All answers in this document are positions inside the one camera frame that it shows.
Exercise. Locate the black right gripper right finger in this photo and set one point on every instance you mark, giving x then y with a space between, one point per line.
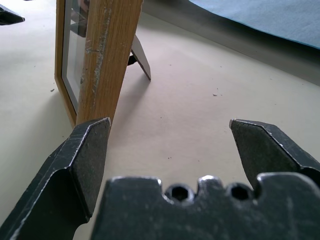
265 150

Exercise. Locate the wooden picture frame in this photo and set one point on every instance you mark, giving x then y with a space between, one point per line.
105 55

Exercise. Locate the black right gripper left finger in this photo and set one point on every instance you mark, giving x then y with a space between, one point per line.
62 175

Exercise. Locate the blue cloth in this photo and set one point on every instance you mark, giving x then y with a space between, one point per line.
270 17

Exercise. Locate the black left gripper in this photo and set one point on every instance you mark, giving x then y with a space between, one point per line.
8 16

